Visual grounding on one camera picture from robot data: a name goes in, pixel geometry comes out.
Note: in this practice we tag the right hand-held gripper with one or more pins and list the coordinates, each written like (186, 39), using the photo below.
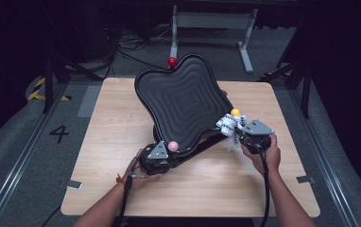
(257, 129)

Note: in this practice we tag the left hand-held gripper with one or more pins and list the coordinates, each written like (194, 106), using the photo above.
(156, 157)

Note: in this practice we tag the pink ball knob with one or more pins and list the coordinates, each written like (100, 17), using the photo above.
(173, 146)

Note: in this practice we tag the yellow ball knob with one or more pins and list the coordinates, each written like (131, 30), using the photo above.
(235, 112)

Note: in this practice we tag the white grey patterned cloth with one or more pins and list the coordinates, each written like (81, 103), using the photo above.
(229, 124)

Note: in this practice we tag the black wavy tray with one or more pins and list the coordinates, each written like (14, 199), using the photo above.
(185, 101)

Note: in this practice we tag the red ball knob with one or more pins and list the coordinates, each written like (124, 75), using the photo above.
(172, 61)

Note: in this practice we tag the person's left hand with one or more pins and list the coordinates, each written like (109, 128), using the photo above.
(137, 181)

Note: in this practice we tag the person's right hand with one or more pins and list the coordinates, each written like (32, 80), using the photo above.
(271, 160)

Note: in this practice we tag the round black table grommet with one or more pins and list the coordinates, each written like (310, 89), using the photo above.
(223, 93)

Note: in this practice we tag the yellow black hazard tape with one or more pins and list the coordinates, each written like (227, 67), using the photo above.
(270, 75)

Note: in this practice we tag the black tripod stand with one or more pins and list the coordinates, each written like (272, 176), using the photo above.
(48, 82)
(306, 88)

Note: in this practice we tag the grey metal stand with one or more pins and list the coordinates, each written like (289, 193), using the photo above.
(213, 20)

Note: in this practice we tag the metal floor rail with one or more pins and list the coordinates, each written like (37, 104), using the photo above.
(320, 151)
(14, 170)

